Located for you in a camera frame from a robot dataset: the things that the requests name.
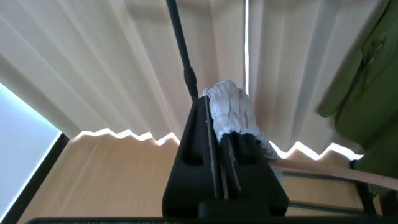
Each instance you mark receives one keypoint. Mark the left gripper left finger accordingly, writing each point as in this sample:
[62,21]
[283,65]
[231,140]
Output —
[192,180]

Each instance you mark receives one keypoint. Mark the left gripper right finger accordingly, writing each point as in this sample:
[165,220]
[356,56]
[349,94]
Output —
[258,186]

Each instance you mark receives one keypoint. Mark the pale blue shirt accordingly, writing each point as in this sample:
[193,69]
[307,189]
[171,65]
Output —
[230,105]

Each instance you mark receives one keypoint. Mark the green garment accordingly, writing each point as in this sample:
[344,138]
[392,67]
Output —
[373,93]

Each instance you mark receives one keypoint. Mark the black clothes rack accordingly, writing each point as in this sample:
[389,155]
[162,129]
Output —
[182,46]

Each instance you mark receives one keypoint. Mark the white curtain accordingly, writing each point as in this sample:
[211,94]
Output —
[93,62]

